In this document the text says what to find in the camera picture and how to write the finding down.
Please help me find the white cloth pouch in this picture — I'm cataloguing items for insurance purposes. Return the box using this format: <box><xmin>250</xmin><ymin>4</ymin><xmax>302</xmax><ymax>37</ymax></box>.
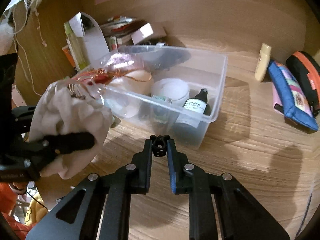
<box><xmin>29</xmin><ymin>80</ymin><xmax>113</xmax><ymax>179</ymax></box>

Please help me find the golden gourd ornament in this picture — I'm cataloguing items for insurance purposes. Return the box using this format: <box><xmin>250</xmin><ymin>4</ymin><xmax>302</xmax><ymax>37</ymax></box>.
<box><xmin>71</xmin><ymin>68</ymin><xmax>144</xmax><ymax>90</ymax></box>

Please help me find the small black binder clip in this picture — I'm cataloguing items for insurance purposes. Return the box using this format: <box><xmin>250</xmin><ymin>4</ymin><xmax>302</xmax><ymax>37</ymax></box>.
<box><xmin>150</xmin><ymin>135</ymin><xmax>171</xmax><ymax>158</ymax></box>

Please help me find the dark dropper bottle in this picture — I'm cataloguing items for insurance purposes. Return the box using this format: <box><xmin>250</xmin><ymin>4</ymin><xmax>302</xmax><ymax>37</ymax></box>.
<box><xmin>173</xmin><ymin>88</ymin><xmax>211</xmax><ymax>145</ymax></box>

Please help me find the orange book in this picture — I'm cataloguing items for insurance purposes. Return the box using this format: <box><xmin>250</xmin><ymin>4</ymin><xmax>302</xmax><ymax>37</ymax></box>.
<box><xmin>62</xmin><ymin>45</ymin><xmax>76</xmax><ymax>69</ymax></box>

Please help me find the pink round jar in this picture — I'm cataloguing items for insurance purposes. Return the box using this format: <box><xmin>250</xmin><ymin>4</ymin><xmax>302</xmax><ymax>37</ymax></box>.
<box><xmin>108</xmin><ymin>70</ymin><xmax>154</xmax><ymax>118</ymax></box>

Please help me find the blue pencil case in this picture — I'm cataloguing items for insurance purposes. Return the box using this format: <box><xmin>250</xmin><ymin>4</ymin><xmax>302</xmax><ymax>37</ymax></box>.
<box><xmin>268</xmin><ymin>60</ymin><xmax>319</xmax><ymax>131</ymax></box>

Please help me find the white paper bag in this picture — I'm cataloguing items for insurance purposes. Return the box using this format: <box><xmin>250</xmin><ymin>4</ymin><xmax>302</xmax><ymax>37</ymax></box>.
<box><xmin>68</xmin><ymin>12</ymin><xmax>109</xmax><ymax>64</ymax></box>

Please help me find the white round jar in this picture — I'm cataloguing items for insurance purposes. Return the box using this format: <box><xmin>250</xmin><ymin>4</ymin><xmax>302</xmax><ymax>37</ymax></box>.
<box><xmin>151</xmin><ymin>78</ymin><xmax>190</xmax><ymax>107</ymax></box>

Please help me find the clear plastic storage bin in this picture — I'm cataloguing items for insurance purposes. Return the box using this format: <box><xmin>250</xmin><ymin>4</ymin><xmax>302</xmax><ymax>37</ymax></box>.
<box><xmin>93</xmin><ymin>46</ymin><xmax>227</xmax><ymax>149</ymax></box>

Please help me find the stack of booklets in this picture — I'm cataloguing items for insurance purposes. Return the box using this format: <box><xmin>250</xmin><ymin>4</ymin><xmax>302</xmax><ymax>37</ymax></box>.
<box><xmin>99</xmin><ymin>16</ymin><xmax>146</xmax><ymax>51</ymax></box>

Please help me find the small cream bottle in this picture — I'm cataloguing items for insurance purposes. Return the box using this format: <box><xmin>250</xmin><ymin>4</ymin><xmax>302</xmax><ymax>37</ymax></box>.
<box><xmin>254</xmin><ymin>43</ymin><xmax>272</xmax><ymax>82</ymax></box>

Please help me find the small pink white box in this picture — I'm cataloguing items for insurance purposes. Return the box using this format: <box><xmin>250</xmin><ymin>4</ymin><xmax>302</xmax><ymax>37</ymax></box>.
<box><xmin>131</xmin><ymin>22</ymin><xmax>167</xmax><ymax>45</ymax></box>

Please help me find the black orange zip case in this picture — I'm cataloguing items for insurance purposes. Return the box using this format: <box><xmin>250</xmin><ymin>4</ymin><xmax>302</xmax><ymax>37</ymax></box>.
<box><xmin>286</xmin><ymin>51</ymin><xmax>320</xmax><ymax>117</ymax></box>

